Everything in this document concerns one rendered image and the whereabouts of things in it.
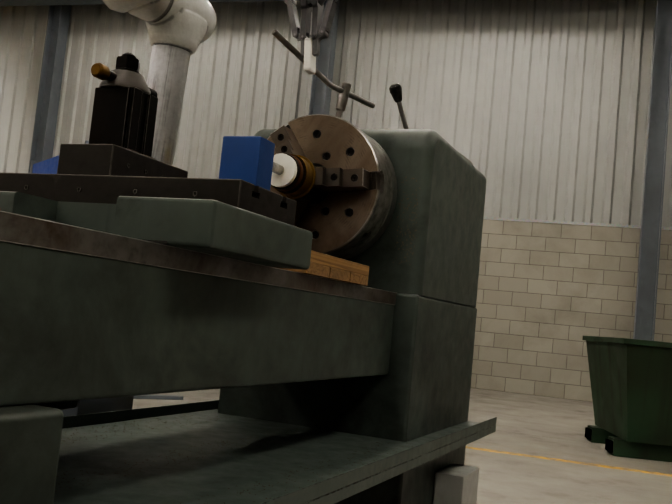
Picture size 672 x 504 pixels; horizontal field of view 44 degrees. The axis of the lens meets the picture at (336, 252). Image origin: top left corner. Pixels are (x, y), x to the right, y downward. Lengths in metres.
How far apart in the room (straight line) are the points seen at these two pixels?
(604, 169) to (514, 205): 1.32
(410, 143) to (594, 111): 10.45
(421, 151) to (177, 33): 0.74
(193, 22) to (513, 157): 10.20
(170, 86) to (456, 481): 1.24
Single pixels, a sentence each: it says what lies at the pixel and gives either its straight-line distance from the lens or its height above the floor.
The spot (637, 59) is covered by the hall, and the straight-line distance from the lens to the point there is 12.55.
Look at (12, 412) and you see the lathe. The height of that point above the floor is 0.68.
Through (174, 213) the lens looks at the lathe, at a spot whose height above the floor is 0.90.
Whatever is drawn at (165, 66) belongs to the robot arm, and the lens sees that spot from 2.24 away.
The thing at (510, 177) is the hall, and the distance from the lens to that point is 12.19.
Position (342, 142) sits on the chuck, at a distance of 1.81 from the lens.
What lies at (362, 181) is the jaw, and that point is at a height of 1.08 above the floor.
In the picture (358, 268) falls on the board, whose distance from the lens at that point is 1.60.
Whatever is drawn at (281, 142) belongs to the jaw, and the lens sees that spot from 1.82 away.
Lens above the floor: 0.80
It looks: 5 degrees up
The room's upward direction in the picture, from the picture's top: 6 degrees clockwise
